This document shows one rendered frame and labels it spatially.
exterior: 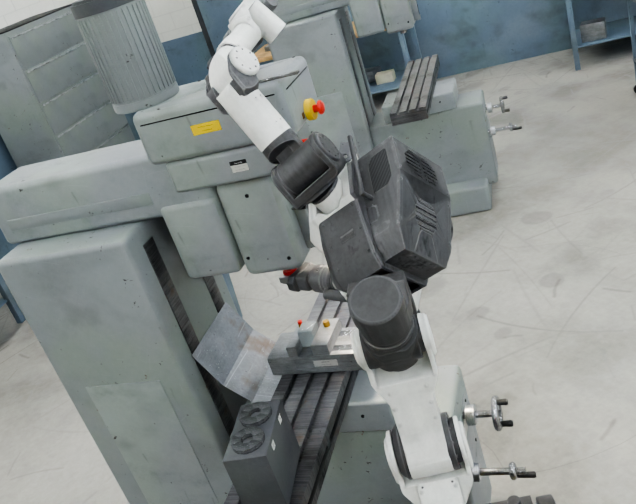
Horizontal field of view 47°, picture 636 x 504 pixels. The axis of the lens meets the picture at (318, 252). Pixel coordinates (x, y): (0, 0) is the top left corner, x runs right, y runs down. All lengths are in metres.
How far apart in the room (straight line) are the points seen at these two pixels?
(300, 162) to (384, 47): 7.15
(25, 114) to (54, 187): 4.85
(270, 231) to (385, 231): 0.61
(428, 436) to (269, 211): 0.79
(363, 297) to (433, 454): 0.51
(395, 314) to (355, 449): 1.12
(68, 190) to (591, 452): 2.25
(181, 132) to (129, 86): 0.20
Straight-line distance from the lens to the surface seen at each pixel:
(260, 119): 1.72
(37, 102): 7.15
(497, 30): 8.65
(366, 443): 2.52
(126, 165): 2.27
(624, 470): 3.22
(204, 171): 2.15
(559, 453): 3.30
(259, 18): 1.98
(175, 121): 2.11
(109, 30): 2.16
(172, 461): 2.76
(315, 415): 2.30
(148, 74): 2.18
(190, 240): 2.28
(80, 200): 2.41
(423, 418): 1.81
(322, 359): 2.41
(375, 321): 1.48
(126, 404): 2.65
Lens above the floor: 2.29
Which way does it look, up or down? 25 degrees down
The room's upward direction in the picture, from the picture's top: 19 degrees counter-clockwise
